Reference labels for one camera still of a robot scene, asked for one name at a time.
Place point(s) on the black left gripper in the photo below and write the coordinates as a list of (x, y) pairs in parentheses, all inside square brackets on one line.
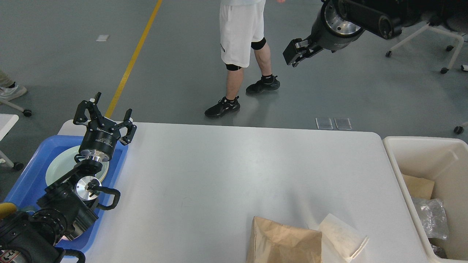
[(100, 140)]

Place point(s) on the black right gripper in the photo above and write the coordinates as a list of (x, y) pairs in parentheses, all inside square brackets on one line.
[(329, 32)]

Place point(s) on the green plate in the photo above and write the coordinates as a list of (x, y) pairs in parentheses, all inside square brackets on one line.
[(62, 164)]

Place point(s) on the brown paper bag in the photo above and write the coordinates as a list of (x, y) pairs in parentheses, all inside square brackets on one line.
[(419, 187), (272, 242)]

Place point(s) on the white paper cup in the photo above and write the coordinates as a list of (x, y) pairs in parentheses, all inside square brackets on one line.
[(340, 242)]

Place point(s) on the foil large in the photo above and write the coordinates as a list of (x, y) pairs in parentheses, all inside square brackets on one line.
[(432, 215)]

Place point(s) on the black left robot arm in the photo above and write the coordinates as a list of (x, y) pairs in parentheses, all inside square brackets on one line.
[(67, 209)]

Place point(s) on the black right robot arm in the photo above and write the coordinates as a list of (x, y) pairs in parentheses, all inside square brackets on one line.
[(387, 18)]

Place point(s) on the person in white shorts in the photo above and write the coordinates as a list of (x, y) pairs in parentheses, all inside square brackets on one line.
[(242, 30)]

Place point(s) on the white side table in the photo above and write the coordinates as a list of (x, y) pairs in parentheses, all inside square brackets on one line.
[(7, 122)]

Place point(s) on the person in beige trousers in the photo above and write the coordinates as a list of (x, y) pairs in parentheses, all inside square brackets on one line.
[(9, 89)]

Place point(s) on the teal mug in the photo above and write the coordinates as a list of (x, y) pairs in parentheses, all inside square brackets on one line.
[(7, 209)]

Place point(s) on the white plastic bin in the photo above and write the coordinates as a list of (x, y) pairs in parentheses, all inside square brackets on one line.
[(444, 161)]

